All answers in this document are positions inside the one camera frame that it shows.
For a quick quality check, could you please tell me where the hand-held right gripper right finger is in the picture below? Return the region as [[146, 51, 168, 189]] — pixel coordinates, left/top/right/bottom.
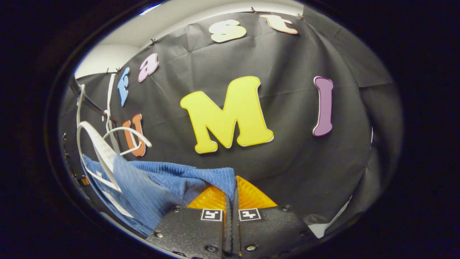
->
[[233, 176, 317, 259]]

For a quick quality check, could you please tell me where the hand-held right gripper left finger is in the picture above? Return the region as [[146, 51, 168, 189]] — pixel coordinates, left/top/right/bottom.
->
[[146, 185, 233, 259]]

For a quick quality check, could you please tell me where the blue corduroy jacket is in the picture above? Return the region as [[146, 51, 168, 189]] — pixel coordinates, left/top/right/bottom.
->
[[82, 154, 236, 237]]

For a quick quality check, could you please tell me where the white clothes hanger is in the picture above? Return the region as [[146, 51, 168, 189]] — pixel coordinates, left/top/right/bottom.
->
[[102, 110, 152, 156], [76, 85, 123, 193]]

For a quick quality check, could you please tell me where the black clothes rack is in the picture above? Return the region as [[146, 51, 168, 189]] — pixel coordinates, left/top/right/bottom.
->
[[70, 77, 119, 123]]

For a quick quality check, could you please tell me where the black backdrop cloth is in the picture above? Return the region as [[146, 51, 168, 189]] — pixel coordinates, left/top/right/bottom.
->
[[59, 11, 403, 231]]

